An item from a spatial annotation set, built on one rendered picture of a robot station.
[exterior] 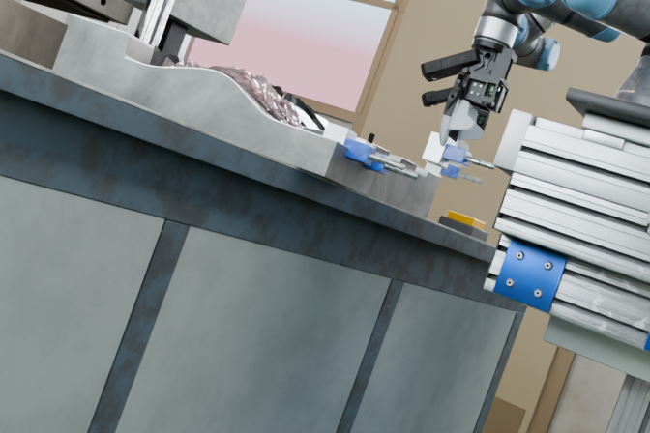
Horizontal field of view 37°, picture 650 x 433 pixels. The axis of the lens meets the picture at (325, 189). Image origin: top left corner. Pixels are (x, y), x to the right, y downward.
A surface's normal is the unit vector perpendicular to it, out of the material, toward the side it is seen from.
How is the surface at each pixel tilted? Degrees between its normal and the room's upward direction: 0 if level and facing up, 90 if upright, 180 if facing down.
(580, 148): 90
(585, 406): 90
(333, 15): 90
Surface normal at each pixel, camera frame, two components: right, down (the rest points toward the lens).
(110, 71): -0.28, -0.11
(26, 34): 0.77, 0.28
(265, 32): -0.47, -0.18
